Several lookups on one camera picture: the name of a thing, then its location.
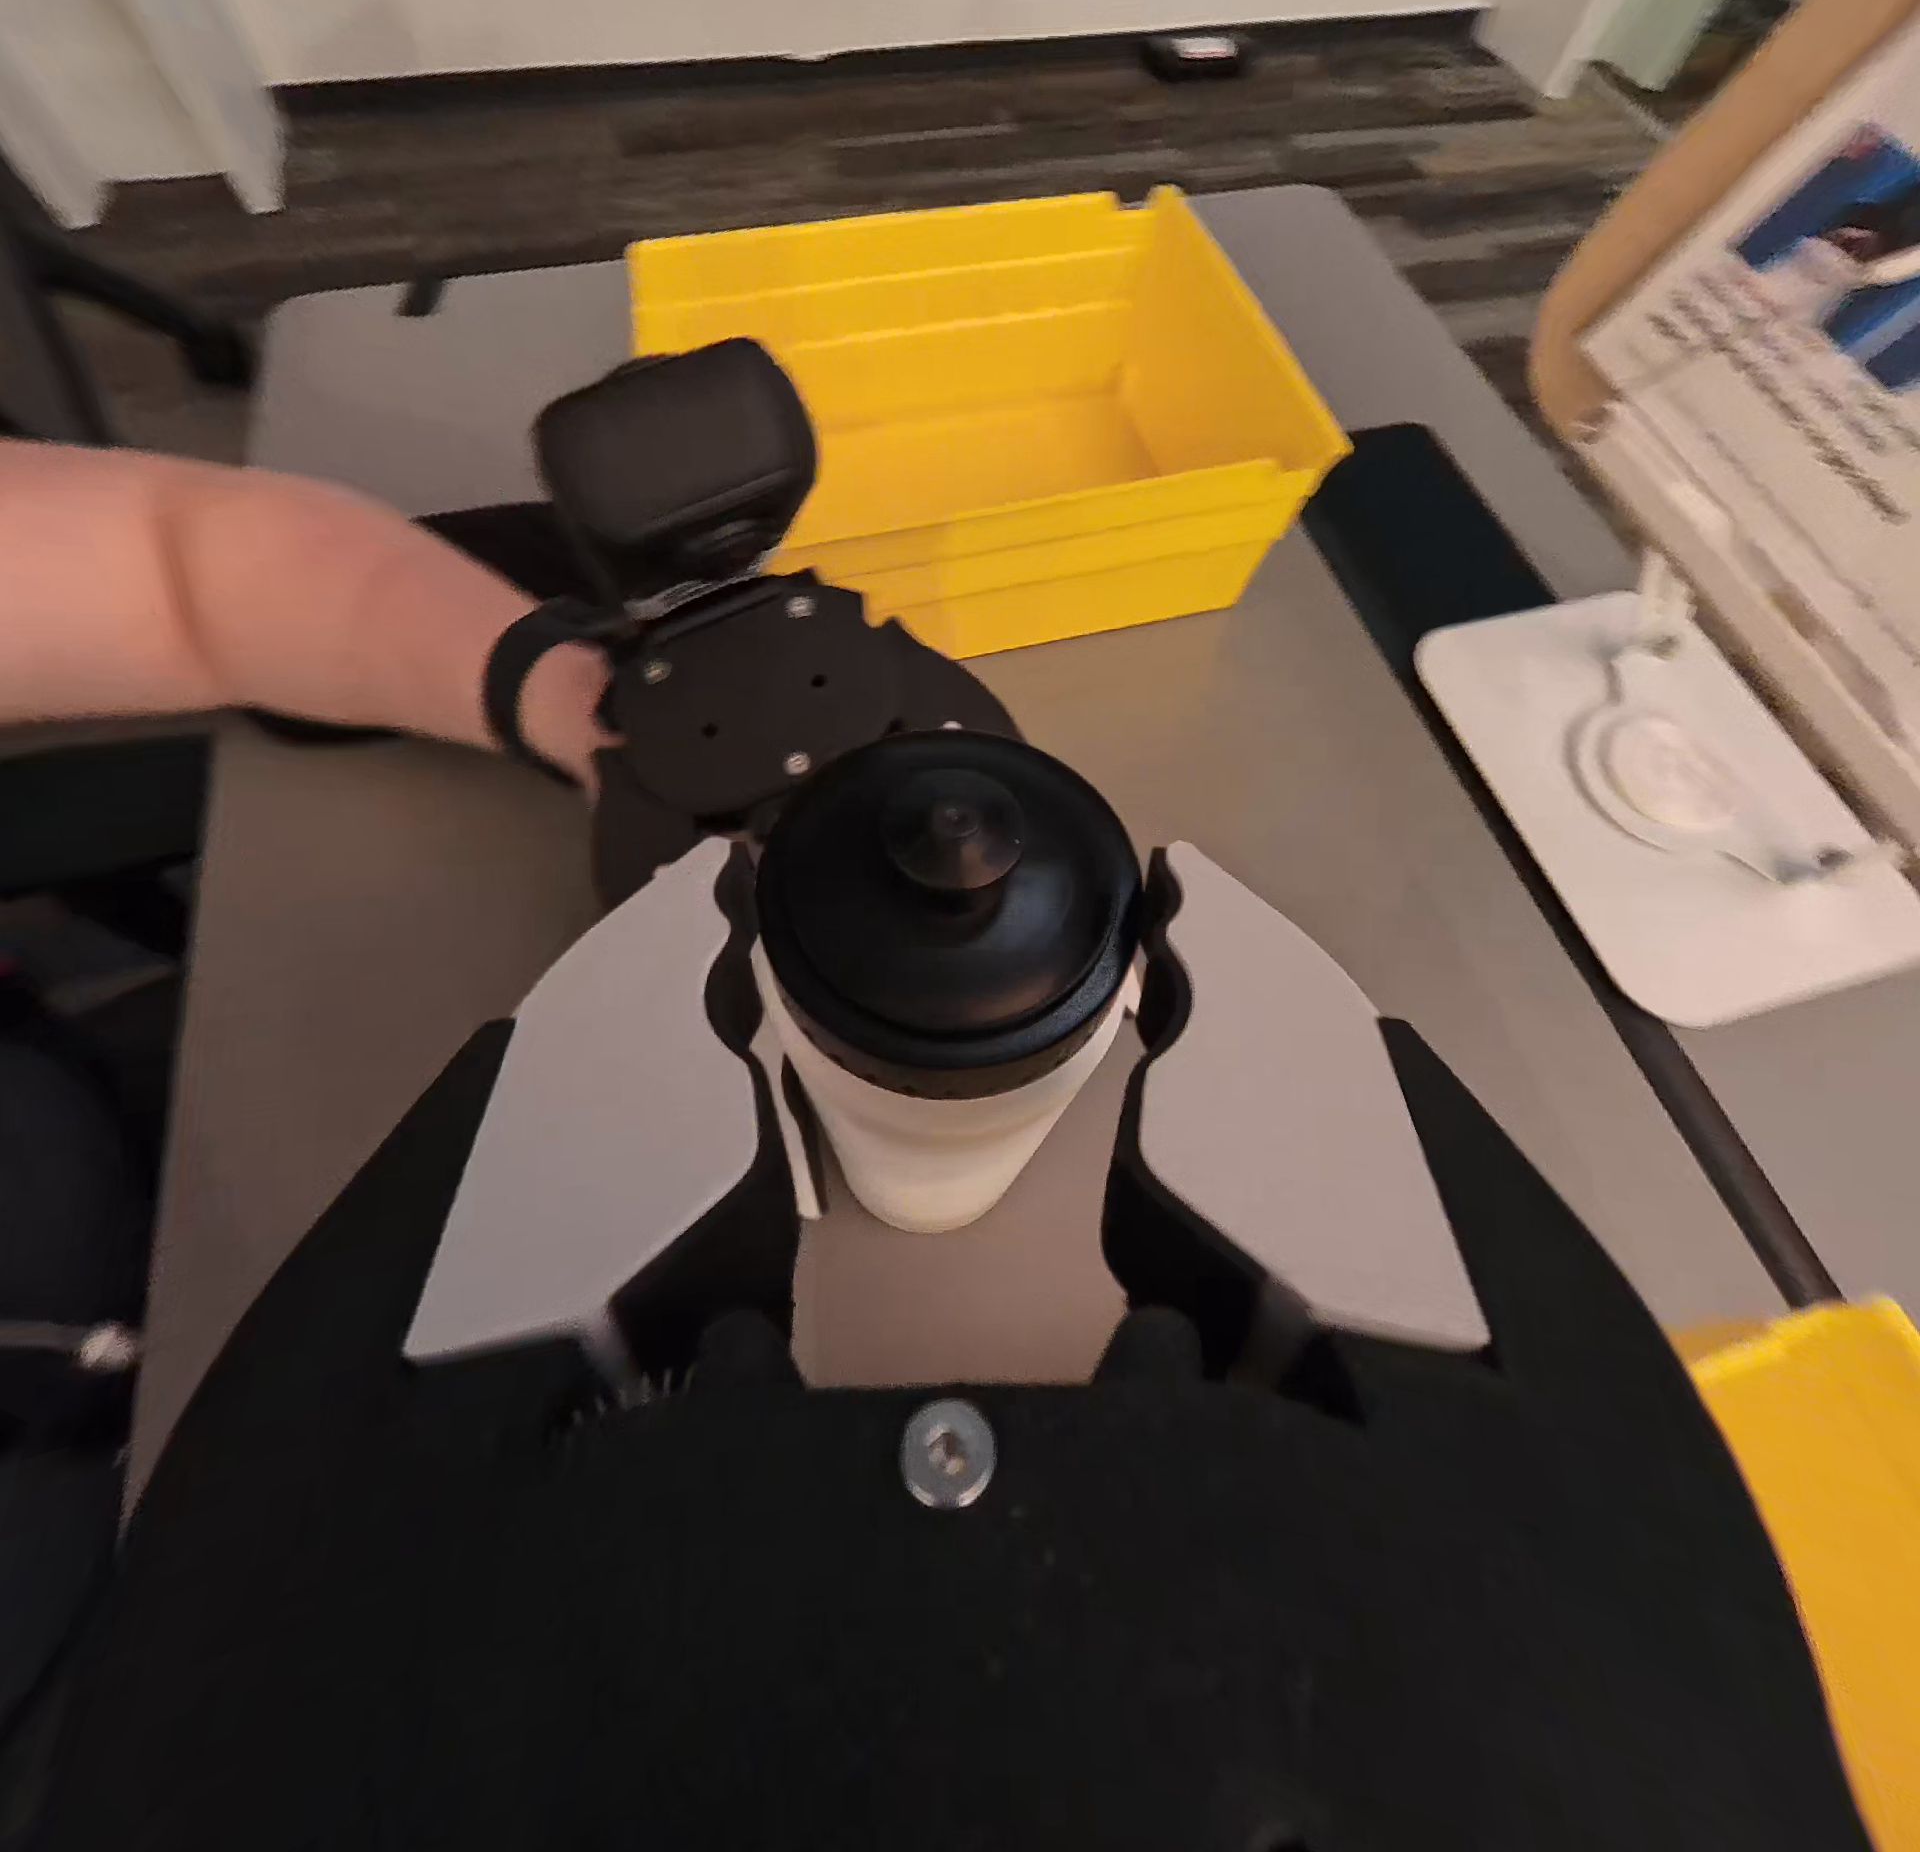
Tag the yellow plastic bin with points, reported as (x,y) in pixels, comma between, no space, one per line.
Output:
(1834,1552)
(995,442)

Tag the wooden edged instruction board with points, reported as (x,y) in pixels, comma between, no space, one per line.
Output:
(1801,388)

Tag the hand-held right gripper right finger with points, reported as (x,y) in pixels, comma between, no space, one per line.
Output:
(1307,1133)

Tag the person's left hand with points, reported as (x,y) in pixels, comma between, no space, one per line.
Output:
(553,704)

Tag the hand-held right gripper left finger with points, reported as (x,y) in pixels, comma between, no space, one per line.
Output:
(603,1166)

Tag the white plastic bottle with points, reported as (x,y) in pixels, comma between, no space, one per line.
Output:
(944,1152)

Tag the black textured pad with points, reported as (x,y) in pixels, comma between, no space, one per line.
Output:
(478,548)

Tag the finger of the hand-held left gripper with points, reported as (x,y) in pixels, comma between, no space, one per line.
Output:
(772,1117)

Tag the person's left forearm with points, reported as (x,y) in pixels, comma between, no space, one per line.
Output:
(207,576)

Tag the small black floor object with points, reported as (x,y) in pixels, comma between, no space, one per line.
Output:
(1191,56)

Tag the black bottle lid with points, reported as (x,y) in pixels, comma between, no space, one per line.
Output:
(944,929)

